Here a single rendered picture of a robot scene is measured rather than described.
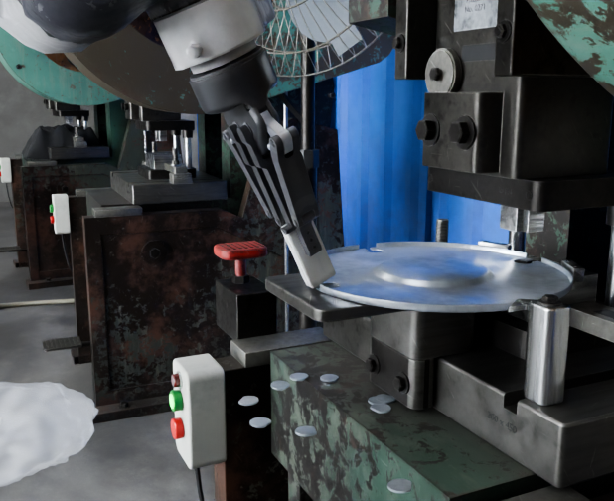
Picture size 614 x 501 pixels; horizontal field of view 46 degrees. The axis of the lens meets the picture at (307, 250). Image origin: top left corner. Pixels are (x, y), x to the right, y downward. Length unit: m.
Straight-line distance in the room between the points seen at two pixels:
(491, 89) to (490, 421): 0.33
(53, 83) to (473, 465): 3.22
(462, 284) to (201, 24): 0.36
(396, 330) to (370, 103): 2.65
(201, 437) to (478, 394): 0.40
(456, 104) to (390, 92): 2.43
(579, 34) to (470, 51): 0.36
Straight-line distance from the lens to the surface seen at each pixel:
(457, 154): 0.77
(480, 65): 0.80
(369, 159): 3.39
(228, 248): 1.03
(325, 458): 0.85
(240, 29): 0.63
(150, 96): 2.00
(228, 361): 0.99
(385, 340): 0.80
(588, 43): 0.47
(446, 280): 0.75
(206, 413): 0.96
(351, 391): 0.83
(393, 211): 3.22
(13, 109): 7.25
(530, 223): 0.84
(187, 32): 0.63
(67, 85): 3.71
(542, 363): 0.67
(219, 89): 0.64
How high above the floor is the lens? 0.97
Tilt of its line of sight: 12 degrees down
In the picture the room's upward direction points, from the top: straight up
